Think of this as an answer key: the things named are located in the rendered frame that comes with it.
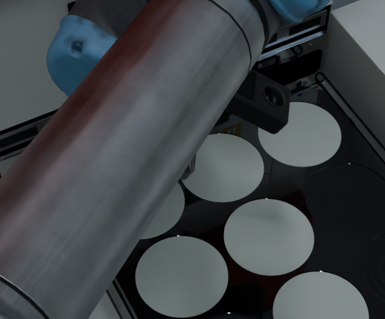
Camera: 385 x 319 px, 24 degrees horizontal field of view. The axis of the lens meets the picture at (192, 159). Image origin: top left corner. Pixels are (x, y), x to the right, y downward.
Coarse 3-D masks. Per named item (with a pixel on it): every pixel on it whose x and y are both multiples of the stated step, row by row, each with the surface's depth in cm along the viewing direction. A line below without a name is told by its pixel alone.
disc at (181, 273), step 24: (168, 240) 102; (192, 240) 102; (144, 264) 100; (168, 264) 100; (192, 264) 100; (216, 264) 100; (144, 288) 98; (168, 288) 98; (192, 288) 98; (216, 288) 98; (168, 312) 96; (192, 312) 96
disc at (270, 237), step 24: (240, 216) 104; (264, 216) 104; (288, 216) 104; (240, 240) 102; (264, 240) 102; (288, 240) 102; (312, 240) 102; (240, 264) 100; (264, 264) 100; (288, 264) 100
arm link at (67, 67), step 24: (96, 0) 66; (120, 0) 64; (144, 0) 62; (72, 24) 65; (96, 24) 64; (120, 24) 64; (48, 48) 66; (72, 48) 64; (96, 48) 64; (72, 72) 66
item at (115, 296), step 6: (114, 282) 99; (108, 288) 98; (114, 288) 98; (108, 294) 98; (114, 294) 97; (120, 294) 98; (114, 300) 97; (114, 306) 97; (120, 306) 96; (126, 306) 97; (120, 312) 96; (126, 312) 96; (120, 318) 96; (126, 318) 96; (132, 318) 96
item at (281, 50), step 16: (320, 32) 115; (272, 48) 114; (288, 48) 114; (304, 48) 115; (320, 48) 117; (256, 64) 113; (272, 64) 115; (320, 64) 120; (288, 80) 120; (304, 80) 121; (224, 112) 117; (0, 160) 103; (0, 176) 106
